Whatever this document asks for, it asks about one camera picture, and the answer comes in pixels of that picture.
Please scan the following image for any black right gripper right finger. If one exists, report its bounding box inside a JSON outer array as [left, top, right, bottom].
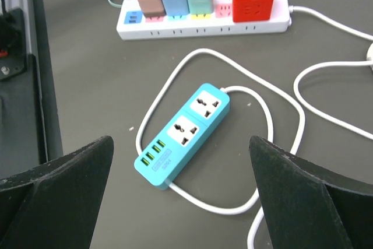
[[249, 136, 372, 248]]

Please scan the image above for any teal power strip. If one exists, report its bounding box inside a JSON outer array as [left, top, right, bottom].
[[134, 83, 230, 190]]

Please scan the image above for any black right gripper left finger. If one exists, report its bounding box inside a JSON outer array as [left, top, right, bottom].
[[1, 136, 114, 248]]

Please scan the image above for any white power strip cable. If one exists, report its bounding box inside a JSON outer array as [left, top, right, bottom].
[[288, 4, 373, 141]]

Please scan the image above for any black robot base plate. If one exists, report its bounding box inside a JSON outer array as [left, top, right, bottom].
[[1, 0, 63, 177]]

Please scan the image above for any white power strip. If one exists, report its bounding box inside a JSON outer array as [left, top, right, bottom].
[[116, 0, 291, 40]]

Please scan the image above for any brown dual USB charger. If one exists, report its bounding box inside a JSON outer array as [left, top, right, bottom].
[[137, 0, 166, 17]]

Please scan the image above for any white teal strip cable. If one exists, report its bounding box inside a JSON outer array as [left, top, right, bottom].
[[135, 47, 306, 249]]

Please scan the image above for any blue USB charger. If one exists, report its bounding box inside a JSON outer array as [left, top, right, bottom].
[[162, 0, 189, 16]]

